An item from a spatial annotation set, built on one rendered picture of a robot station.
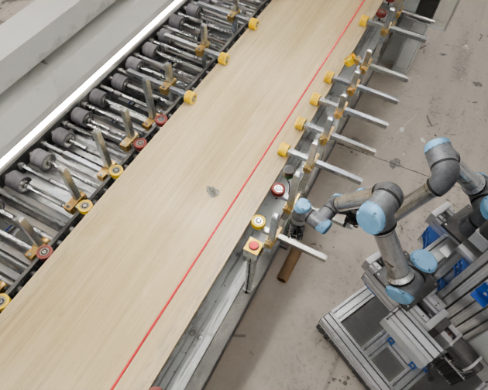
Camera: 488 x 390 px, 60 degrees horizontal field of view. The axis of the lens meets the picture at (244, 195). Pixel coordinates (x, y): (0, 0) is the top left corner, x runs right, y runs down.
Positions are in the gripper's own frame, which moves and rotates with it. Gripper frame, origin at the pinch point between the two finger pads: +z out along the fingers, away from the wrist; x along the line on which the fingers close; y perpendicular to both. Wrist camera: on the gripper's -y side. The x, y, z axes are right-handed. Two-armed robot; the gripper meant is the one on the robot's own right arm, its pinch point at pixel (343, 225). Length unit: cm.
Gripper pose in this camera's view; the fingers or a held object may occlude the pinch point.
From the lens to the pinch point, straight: 251.3
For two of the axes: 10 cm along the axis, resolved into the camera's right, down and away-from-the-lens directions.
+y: 8.8, 4.1, -2.3
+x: 4.6, -7.3, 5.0
